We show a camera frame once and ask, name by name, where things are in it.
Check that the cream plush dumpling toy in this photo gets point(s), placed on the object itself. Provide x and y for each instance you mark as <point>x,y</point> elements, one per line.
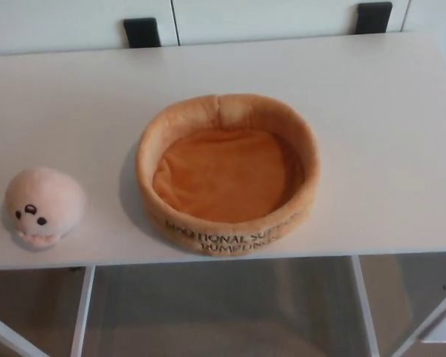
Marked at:
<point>44,208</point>

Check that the orange round plush basket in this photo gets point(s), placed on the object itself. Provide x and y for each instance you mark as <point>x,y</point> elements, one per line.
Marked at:
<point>226,178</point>

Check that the white cabinet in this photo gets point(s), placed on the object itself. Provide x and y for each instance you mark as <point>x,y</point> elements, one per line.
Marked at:
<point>245,18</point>

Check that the white table leg frame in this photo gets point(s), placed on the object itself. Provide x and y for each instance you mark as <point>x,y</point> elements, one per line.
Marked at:
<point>82,316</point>
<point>366,316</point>

